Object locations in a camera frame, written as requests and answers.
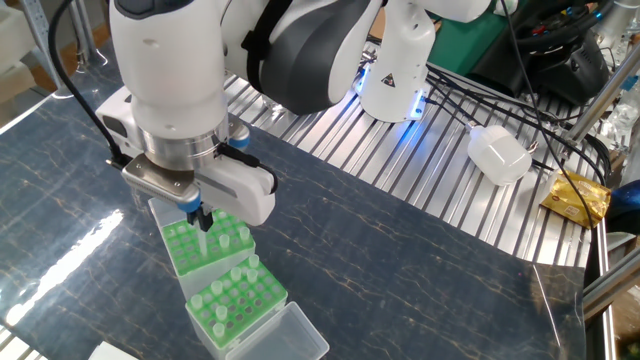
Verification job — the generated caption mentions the grey slotted angle post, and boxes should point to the grey slotted angle post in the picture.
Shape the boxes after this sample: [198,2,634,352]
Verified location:
[19,0,69,89]

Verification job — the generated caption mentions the black velcro strap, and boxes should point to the black velcro strap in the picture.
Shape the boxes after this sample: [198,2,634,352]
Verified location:
[240,0,294,94]

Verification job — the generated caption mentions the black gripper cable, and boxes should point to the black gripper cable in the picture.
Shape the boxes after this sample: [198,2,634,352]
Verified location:
[217,143,279,196]

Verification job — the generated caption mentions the aluminium frame rail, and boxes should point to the aluminium frame rail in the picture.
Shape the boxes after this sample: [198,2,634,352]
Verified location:
[582,249,640,360]

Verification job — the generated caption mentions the aluminium frame post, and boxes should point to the aluminium frame post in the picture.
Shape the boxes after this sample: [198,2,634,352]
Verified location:
[564,49,640,146]

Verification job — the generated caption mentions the green cloth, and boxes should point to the green cloth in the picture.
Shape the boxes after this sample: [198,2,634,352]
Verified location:
[427,9,524,77]

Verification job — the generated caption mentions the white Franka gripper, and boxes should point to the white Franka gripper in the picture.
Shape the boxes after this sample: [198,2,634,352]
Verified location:
[94,84,277,233]

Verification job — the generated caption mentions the silver wrist camera blue caps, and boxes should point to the silver wrist camera blue caps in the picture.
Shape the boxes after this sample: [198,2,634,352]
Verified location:
[121,122,252,215]

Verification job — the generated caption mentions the gold foil packet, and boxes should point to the gold foil packet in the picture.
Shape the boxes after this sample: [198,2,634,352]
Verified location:
[538,167,613,230]

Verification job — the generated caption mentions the dark marble pattern mat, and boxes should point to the dark marble pattern mat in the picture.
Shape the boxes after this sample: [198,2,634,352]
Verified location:
[0,39,587,360]

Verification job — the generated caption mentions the thick black cable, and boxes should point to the thick black cable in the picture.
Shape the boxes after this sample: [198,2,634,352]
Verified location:
[422,64,609,186]

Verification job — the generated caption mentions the white paper sheet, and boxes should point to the white paper sheet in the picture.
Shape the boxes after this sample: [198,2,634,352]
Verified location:
[87,341,139,360]

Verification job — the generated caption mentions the black racing wheel controller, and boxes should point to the black racing wheel controller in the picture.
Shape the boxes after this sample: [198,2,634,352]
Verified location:
[517,2,612,107]

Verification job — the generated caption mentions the white plastic bottle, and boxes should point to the white plastic bottle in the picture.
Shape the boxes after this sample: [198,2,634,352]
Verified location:
[464,122,534,188]

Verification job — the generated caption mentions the translucent tip box green rack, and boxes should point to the translucent tip box green rack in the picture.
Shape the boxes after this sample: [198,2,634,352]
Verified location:
[148,197,257,301]
[184,254,331,360]

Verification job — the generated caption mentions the dark blue round object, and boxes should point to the dark blue round object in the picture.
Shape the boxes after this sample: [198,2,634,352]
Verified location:
[607,179,640,236]

